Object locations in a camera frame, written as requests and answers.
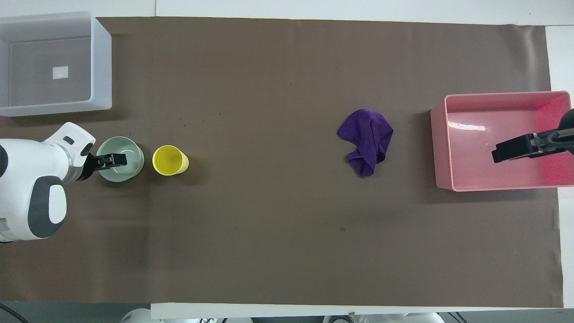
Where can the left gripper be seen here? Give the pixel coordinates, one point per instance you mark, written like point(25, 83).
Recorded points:
point(89, 165)

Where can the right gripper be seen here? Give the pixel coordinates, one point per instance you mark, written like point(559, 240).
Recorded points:
point(567, 134)

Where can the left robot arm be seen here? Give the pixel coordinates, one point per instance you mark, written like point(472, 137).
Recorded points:
point(27, 170)

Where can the translucent white plastic box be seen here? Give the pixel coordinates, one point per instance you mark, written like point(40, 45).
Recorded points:
point(102, 67)

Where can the pink plastic box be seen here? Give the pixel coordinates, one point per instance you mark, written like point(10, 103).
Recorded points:
point(466, 157)

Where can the pale green bowl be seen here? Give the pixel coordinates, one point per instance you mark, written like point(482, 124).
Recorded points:
point(134, 154)

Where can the yellow plastic cup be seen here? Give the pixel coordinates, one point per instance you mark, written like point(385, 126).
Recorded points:
point(168, 160)

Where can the purple cloth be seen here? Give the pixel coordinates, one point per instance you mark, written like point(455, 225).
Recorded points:
point(365, 134)

